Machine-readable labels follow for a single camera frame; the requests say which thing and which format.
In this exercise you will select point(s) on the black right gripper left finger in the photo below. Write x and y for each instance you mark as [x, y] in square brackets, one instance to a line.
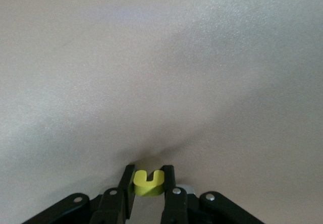
[111, 203]

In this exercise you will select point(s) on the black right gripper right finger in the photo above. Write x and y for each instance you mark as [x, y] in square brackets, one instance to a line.
[176, 203]

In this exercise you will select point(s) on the small yellow foam letter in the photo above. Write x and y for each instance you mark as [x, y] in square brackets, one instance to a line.
[149, 187]

